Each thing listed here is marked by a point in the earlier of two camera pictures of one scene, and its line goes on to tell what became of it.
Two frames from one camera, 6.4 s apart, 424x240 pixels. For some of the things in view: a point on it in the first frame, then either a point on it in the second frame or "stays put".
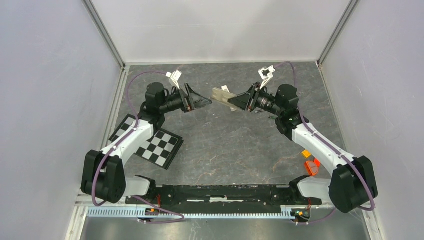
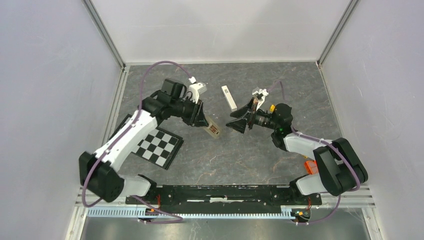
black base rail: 261,195 stays put
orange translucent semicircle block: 312,169 stays put
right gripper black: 247,101 to 240,112
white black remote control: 223,96 to 212,128
